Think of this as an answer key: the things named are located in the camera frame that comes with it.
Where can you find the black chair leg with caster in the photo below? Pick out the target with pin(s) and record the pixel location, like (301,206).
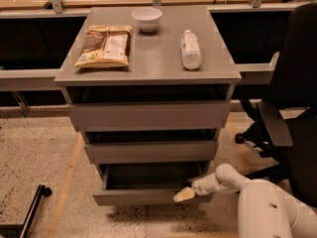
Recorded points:
(21,230)

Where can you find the white plastic bottle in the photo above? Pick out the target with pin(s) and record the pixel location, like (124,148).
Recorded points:
(190,51)

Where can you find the grey drawer cabinet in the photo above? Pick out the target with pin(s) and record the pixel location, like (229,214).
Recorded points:
(155,72)

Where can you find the grey drawer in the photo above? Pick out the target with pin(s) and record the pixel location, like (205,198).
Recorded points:
(151,152)
(145,183)
(149,116)

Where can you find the grey top drawer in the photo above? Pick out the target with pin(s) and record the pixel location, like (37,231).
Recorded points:
(149,116)

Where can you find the grey metal desk frame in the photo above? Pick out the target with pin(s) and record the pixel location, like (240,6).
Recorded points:
(36,36)

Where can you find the grey middle drawer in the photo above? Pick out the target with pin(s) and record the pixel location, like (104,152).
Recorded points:
(151,152)

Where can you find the black office chair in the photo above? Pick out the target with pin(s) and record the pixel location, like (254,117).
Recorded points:
(285,121)

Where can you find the brown yellow snack bag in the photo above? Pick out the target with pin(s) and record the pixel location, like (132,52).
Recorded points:
(105,46)

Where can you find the white ceramic bowl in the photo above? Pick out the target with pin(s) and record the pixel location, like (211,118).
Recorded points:
(147,18)

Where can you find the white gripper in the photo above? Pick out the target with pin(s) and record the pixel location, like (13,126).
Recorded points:
(200,186)

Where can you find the grey bottom drawer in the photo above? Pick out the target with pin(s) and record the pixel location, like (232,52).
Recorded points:
(145,183)

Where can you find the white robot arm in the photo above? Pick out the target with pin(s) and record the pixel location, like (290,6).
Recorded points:
(264,209)

